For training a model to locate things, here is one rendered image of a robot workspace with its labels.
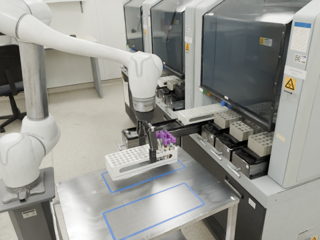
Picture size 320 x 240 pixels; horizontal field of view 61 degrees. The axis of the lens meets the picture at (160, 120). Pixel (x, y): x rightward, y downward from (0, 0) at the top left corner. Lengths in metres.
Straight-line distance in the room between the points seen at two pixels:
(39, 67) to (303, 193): 1.32
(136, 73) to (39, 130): 0.65
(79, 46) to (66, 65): 3.85
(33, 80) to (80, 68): 3.63
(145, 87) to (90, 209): 0.49
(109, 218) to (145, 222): 0.13
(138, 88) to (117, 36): 4.02
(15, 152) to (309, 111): 1.20
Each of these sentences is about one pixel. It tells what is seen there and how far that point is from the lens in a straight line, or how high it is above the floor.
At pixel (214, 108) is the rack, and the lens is 1.69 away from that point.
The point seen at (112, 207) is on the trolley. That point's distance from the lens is 1.06.
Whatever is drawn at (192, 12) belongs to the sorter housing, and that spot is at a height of 1.40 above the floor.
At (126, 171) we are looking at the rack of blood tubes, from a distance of 1.15.
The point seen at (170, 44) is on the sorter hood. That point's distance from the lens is 2.04.
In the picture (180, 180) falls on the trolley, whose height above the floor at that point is 0.82.
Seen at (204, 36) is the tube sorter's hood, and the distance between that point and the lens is 1.60.
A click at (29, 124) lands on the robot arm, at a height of 0.97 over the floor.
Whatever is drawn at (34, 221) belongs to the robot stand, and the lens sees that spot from 1.51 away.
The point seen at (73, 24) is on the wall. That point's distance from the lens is 4.85.
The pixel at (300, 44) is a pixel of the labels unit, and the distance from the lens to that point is 1.10.
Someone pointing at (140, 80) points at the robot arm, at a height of 1.24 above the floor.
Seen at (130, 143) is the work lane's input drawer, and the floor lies 0.79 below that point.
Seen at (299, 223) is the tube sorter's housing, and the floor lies 0.48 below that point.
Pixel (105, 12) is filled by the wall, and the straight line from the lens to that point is 4.91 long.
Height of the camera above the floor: 1.53
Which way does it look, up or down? 26 degrees down
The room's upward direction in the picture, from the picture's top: 3 degrees counter-clockwise
